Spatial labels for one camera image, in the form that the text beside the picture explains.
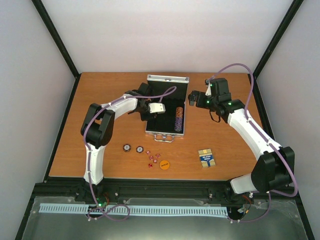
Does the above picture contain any red poker chip stack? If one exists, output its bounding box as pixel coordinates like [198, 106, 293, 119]
[175, 106, 184, 118]

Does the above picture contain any aluminium poker case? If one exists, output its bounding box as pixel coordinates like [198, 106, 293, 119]
[145, 74, 190, 143]

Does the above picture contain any purple poker chip stack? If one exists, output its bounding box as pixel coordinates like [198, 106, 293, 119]
[174, 114, 184, 132]

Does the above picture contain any black poker chip stack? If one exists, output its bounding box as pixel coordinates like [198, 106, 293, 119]
[136, 146, 144, 153]

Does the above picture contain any brown poker chip stack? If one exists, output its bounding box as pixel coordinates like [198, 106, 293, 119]
[123, 144, 131, 152]

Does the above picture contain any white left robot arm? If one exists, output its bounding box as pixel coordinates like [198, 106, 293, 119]
[80, 83, 155, 202]

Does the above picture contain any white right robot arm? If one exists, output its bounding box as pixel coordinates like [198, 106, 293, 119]
[188, 78, 295, 195]

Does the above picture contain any orange dealer button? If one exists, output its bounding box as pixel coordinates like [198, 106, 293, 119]
[159, 160, 170, 170]

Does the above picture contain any blue playing card box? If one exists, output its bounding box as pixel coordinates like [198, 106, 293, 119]
[198, 148, 216, 168]

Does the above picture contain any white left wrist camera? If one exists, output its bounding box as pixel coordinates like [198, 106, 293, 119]
[148, 102, 166, 114]

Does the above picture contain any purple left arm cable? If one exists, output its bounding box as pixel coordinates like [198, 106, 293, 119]
[82, 86, 177, 222]

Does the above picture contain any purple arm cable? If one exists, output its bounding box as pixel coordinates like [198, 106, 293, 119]
[82, 86, 177, 222]
[204, 62, 299, 224]

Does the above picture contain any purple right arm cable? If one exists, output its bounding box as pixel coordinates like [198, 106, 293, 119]
[204, 62, 299, 224]

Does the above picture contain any light blue cable duct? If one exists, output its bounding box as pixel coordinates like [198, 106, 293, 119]
[38, 203, 228, 218]

